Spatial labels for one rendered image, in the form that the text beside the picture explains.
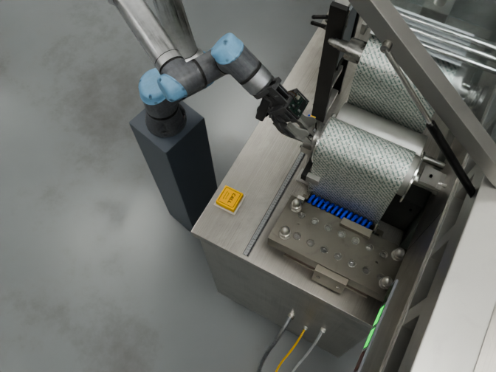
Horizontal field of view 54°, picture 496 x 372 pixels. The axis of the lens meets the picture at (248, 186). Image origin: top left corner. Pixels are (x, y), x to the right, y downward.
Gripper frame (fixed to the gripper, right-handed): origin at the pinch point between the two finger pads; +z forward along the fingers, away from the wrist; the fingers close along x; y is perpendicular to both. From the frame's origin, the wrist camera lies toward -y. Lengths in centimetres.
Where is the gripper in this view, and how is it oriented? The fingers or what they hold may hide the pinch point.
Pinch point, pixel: (306, 136)
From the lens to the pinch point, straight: 135.3
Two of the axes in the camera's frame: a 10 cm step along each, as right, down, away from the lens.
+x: 4.8, -8.0, 3.7
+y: 5.5, -0.5, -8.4
